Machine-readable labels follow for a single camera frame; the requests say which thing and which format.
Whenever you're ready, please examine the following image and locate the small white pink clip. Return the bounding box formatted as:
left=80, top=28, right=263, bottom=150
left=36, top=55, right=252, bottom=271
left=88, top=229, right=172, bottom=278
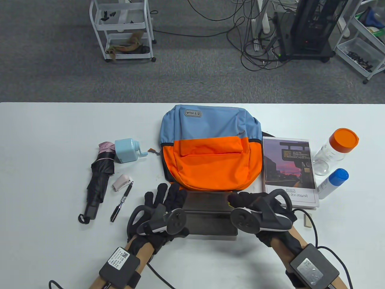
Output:
left=112, top=174, right=133, bottom=192

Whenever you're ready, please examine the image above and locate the black equipment rack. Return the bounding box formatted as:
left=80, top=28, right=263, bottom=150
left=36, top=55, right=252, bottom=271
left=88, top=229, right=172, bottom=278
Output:
left=275, top=0, right=350, bottom=63

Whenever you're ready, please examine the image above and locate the light blue pencil sharpener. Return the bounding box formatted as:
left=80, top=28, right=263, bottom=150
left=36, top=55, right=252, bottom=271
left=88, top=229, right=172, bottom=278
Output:
left=115, top=138, right=149, bottom=164

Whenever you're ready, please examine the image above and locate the tangle of black floor cables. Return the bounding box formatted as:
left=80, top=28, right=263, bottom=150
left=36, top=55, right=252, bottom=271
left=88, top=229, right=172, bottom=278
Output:
left=150, top=0, right=290, bottom=72

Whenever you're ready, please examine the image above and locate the sunset cover notebook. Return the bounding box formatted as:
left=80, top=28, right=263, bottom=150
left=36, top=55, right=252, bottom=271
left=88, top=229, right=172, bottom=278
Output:
left=262, top=136, right=319, bottom=210

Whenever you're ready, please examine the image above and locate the dark grey pencil case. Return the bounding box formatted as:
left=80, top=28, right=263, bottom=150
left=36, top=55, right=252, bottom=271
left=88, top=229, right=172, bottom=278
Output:
left=180, top=191, right=239, bottom=238

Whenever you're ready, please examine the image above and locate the person's right hand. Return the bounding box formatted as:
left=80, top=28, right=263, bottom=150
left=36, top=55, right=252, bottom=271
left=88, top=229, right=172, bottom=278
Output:
left=228, top=191, right=298, bottom=249

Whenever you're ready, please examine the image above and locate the black folded umbrella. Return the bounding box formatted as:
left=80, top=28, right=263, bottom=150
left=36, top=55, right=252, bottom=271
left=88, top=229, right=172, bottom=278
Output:
left=78, top=141, right=116, bottom=225

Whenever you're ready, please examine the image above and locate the black tracking controller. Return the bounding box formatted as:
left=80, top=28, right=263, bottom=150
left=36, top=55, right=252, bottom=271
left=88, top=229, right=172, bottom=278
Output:
left=127, top=204, right=190, bottom=238
left=230, top=189, right=298, bottom=235

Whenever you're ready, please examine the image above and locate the black pen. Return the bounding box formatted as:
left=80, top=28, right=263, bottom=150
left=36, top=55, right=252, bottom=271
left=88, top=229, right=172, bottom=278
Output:
left=110, top=181, right=134, bottom=223

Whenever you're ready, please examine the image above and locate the black cable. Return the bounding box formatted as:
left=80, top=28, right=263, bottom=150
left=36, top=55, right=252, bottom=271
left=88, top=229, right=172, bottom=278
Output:
left=293, top=208, right=354, bottom=289
left=49, top=279, right=104, bottom=289
left=147, top=262, right=181, bottom=289

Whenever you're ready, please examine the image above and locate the black wrist module white label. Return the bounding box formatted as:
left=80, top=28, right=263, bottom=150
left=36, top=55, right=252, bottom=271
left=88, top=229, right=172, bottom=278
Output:
left=99, top=247, right=141, bottom=289

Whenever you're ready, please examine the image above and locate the white bottle blue cap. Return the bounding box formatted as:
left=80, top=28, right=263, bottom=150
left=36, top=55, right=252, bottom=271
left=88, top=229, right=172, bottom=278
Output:
left=317, top=168, right=350, bottom=200

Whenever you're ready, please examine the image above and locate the white table leg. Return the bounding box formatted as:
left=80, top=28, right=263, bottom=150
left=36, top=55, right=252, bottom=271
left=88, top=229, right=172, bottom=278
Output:
left=251, top=0, right=272, bottom=51

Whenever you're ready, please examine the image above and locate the person's left hand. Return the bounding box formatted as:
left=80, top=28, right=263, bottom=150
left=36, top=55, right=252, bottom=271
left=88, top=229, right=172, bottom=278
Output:
left=128, top=182, right=189, bottom=257

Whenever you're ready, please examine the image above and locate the brown cloth strap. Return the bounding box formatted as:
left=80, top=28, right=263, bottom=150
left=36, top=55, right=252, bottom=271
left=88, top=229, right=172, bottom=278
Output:
left=105, top=30, right=145, bottom=63

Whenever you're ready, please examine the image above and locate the white rolling cart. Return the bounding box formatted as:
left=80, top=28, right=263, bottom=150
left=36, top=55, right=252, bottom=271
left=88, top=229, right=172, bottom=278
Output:
left=89, top=0, right=157, bottom=64

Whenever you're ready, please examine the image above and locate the person's right forearm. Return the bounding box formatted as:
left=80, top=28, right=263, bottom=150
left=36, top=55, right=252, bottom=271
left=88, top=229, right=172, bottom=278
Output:
left=271, top=226, right=346, bottom=289

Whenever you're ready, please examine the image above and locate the clear bottle orange lid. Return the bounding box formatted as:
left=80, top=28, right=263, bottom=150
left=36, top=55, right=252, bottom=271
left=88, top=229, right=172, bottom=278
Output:
left=312, top=128, right=359, bottom=176

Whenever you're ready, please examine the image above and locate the orange and blue school bag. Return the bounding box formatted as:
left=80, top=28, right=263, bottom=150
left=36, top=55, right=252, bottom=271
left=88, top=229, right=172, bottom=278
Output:
left=159, top=104, right=271, bottom=192

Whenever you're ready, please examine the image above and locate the white wire shelf cart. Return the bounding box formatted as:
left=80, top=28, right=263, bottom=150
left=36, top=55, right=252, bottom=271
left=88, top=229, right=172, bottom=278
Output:
left=333, top=0, right=385, bottom=84

